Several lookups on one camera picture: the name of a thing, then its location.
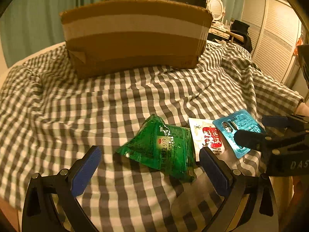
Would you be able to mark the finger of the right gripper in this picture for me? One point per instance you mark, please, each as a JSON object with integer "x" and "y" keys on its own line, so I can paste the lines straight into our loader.
{"x": 254, "y": 140}
{"x": 276, "y": 121}

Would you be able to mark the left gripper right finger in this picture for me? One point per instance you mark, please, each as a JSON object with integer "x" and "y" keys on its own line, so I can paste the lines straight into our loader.
{"x": 226, "y": 184}

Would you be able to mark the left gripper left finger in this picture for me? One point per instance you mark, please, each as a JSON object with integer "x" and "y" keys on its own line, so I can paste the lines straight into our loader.
{"x": 70, "y": 183}

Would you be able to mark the red white sachet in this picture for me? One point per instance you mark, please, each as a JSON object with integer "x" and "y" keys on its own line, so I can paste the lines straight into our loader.
{"x": 205, "y": 134}

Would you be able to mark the grey checkered blanket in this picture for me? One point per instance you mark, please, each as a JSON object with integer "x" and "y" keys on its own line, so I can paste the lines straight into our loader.
{"x": 50, "y": 118}

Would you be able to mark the green sachet packet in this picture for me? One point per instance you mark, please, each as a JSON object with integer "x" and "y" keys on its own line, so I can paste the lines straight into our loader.
{"x": 163, "y": 147}

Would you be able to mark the wooden chair with clothes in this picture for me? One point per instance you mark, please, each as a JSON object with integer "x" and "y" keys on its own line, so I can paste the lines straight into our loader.
{"x": 240, "y": 28}

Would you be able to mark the white louvered wardrobe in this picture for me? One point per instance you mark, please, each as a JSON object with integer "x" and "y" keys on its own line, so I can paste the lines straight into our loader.
{"x": 274, "y": 28}

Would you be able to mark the white dressing table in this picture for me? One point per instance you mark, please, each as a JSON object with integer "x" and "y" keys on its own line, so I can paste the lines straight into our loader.
{"x": 219, "y": 30}

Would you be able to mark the white oval vanity mirror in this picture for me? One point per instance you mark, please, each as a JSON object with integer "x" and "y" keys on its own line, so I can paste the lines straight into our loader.
{"x": 216, "y": 8}

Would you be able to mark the brown cardboard box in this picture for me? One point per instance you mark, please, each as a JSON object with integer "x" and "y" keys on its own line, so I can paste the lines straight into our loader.
{"x": 118, "y": 35}

